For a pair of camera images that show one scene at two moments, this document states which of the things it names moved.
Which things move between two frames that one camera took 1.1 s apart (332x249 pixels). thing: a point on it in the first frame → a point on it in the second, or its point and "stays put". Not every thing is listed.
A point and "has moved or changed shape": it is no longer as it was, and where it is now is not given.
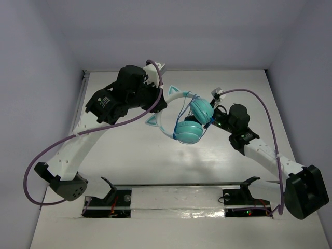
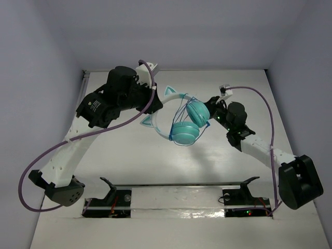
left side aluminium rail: [86, 75] stays put
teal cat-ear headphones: [189, 130] has moved or changed shape
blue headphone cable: [180, 116] → [208, 125]
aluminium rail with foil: [178, 201] stays put
